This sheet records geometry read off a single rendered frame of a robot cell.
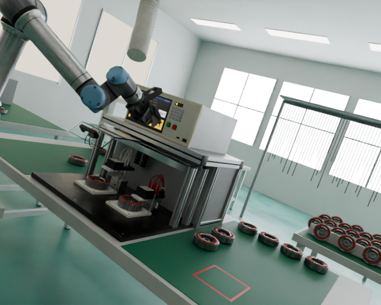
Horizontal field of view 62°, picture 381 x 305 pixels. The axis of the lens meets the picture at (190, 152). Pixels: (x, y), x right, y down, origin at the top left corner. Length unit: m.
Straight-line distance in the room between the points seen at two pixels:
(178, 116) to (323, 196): 6.32
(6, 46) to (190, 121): 0.76
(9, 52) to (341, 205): 6.97
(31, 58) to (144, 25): 3.77
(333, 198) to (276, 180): 1.30
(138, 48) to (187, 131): 1.37
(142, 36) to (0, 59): 1.62
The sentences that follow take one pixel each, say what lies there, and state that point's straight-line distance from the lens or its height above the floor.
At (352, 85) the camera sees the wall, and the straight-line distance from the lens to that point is 7.79.
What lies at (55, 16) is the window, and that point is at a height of 2.09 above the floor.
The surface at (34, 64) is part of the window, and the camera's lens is 6.39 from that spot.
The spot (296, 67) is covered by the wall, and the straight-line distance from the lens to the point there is 8.17.
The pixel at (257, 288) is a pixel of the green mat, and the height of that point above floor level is 0.75.
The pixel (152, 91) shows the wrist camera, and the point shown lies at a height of 1.30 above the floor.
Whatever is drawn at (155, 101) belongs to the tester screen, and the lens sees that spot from 1.60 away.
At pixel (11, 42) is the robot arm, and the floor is 1.30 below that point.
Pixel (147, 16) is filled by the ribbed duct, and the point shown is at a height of 1.91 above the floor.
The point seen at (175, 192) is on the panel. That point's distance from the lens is 1.62.
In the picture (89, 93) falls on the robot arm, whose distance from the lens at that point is 1.09.
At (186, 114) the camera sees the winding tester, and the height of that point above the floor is 1.25.
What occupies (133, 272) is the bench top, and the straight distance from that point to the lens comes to 1.14.
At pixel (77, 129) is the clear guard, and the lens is 1.56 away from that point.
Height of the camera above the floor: 1.27
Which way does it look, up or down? 7 degrees down
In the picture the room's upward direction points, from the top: 19 degrees clockwise
